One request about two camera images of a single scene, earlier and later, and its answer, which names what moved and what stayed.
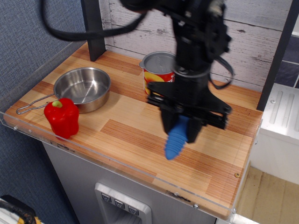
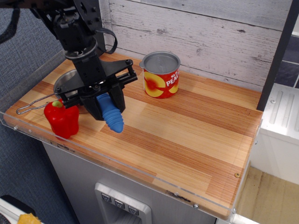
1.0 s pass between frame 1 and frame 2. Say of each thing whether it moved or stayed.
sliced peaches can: stayed
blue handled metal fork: moved
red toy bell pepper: stayed
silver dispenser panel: stayed
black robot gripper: moved
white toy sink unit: stayed
